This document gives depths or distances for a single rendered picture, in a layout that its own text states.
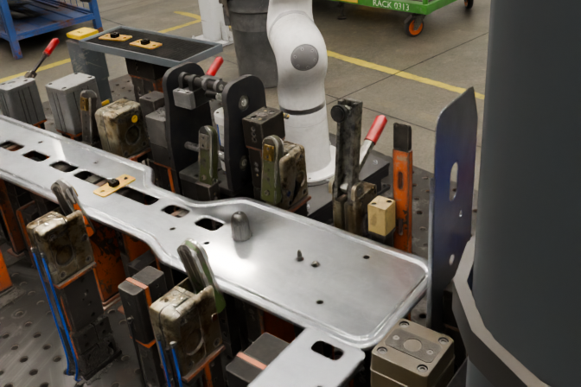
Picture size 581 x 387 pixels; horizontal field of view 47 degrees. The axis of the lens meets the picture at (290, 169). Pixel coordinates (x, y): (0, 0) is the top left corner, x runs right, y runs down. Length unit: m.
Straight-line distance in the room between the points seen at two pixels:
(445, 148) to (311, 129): 0.95
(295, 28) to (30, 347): 0.89
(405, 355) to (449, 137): 0.26
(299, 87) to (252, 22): 2.68
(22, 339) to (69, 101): 0.54
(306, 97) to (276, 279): 0.70
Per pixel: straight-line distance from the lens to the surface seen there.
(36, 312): 1.62
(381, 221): 1.10
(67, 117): 1.66
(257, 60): 4.38
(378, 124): 1.19
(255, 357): 0.97
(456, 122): 0.80
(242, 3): 4.26
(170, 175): 1.53
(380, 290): 1.03
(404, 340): 0.86
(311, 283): 1.04
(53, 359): 1.49
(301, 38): 1.55
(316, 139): 1.73
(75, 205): 1.25
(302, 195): 1.32
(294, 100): 1.67
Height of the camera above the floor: 1.65
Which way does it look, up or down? 29 degrees down
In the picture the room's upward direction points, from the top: 5 degrees counter-clockwise
